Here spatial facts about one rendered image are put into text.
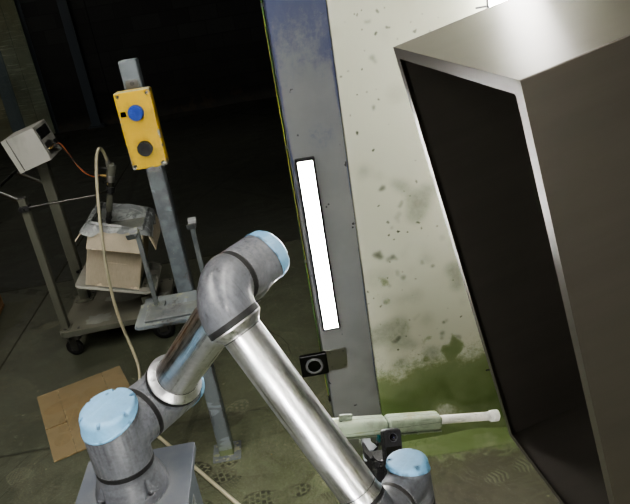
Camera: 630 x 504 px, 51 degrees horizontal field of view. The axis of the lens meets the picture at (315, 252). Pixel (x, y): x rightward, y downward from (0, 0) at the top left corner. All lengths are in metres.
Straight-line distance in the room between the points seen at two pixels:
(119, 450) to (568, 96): 1.28
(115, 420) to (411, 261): 1.14
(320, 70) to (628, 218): 1.18
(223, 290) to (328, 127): 0.97
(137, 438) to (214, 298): 0.59
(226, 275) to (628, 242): 0.71
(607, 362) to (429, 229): 1.13
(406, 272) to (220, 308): 1.17
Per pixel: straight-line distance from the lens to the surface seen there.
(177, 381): 1.71
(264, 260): 1.35
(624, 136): 1.12
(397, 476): 1.45
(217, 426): 2.84
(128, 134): 2.29
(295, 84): 2.08
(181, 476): 1.89
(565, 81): 1.04
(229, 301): 1.26
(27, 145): 3.89
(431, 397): 2.61
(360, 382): 2.51
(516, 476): 2.62
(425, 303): 2.40
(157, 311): 2.41
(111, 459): 1.75
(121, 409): 1.72
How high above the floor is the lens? 1.82
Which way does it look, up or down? 23 degrees down
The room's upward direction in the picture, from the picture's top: 9 degrees counter-clockwise
